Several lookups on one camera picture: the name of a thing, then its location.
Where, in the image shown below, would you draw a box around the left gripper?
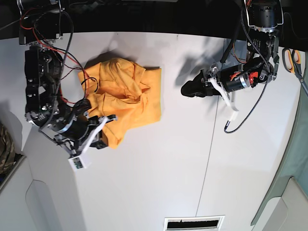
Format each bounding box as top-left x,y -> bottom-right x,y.
180,64 -> 249,98

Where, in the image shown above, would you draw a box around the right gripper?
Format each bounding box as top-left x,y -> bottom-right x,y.
51,98 -> 117,151

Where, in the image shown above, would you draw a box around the yellow orange t-shirt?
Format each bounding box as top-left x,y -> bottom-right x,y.
84,58 -> 162,149

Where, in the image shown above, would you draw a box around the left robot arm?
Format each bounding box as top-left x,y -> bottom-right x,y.
181,0 -> 283,98

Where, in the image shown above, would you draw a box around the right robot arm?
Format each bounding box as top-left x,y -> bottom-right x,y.
17,0 -> 116,154

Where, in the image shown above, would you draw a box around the camouflage cloth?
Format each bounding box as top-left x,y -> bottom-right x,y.
0,123 -> 15,174

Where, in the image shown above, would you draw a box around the white floor vent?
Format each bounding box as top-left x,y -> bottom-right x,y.
163,215 -> 225,231

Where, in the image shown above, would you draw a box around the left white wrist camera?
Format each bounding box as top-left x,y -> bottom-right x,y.
208,77 -> 239,121

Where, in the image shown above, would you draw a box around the camera braided cable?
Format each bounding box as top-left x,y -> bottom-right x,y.
223,0 -> 277,134

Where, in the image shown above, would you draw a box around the orange handled scissors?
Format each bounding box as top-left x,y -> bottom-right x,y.
282,48 -> 308,95

